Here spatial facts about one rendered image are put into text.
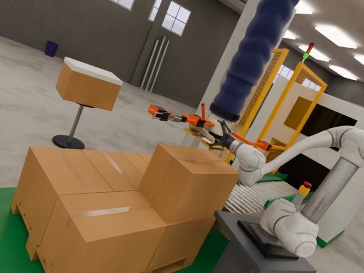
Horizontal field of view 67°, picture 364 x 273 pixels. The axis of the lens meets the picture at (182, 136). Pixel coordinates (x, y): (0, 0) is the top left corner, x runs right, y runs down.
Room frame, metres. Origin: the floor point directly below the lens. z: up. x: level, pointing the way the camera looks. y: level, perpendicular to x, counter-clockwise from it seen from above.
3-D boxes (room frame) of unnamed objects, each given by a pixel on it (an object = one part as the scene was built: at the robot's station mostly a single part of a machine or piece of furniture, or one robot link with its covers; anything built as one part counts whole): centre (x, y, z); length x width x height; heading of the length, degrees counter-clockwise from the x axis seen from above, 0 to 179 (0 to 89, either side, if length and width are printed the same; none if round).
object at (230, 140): (1.61, -0.26, 1.23); 0.09 x 0.07 x 0.08; 50
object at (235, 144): (1.56, -0.32, 1.23); 0.09 x 0.06 x 0.09; 140
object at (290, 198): (3.27, -1.63, 0.60); 1.60 x 0.11 x 0.09; 140
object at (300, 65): (3.90, -1.26, 1.05); 1.17 x 0.10 x 2.10; 140
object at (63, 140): (3.24, 1.29, 0.31); 0.40 x 0.40 x 0.62
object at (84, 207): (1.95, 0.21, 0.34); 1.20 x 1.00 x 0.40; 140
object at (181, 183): (1.99, -0.21, 0.74); 0.60 x 0.40 x 0.40; 139
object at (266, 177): (3.61, -1.22, 0.60); 1.60 x 0.11 x 0.09; 140
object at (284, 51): (3.50, -0.54, 1.05); 0.87 x 0.10 x 2.10; 12
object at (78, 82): (3.24, 1.29, 0.82); 0.60 x 0.40 x 0.40; 132
